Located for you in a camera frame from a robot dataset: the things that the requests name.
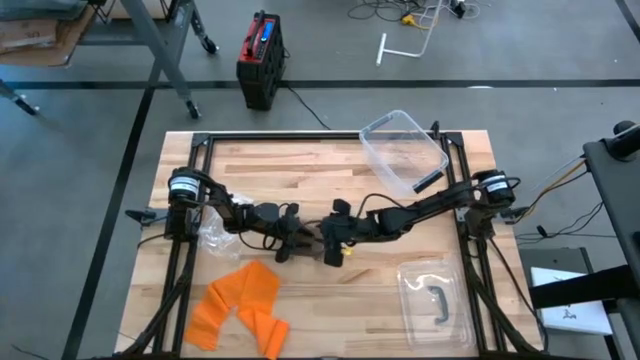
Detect red black power station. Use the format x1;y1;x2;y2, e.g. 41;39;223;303
235;9;288;112

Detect black aluminium rig frame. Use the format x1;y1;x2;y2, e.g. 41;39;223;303
117;129;549;360

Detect grey black equipment stand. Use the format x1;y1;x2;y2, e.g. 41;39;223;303
528;119;640;360

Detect white T-shaped pipe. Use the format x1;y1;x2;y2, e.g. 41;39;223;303
375;0;445;67

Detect white paper sheet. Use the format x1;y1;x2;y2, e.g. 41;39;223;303
529;266;614;336

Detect black table clamp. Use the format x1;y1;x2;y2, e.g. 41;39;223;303
124;208;170;227

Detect grey flat case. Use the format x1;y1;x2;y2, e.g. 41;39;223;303
518;246;596;281

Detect clear plastic lid black handle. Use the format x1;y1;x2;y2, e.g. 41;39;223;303
397;258;476;351

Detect tangled floor cables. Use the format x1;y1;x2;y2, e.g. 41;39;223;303
346;0;494;32

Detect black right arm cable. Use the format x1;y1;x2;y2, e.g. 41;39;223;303
356;191;407;220

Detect black floor cable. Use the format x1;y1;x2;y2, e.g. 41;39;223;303
514;199;619;246

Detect orange elastic bandage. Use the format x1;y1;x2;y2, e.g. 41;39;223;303
183;259;291;360

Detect clear plastic box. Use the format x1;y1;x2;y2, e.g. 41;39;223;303
358;109;450;197

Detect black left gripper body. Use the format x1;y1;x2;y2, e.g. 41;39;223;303
274;201;310;265

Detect brown cardboard box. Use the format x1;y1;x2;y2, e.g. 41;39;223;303
0;4;97;69

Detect grey plastic sheet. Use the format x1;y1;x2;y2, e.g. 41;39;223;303
0;0;90;22

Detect black power station cable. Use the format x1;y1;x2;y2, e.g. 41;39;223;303
280;82;332;131

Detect grey metal table frame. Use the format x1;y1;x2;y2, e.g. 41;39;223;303
74;0;221;121

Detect crumpled clear plastic bag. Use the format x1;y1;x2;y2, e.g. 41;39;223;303
197;193;254;261

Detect grey table leg with caster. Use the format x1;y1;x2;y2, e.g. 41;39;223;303
0;79;40;117

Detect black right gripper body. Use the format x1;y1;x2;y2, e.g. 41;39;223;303
321;197;375;268

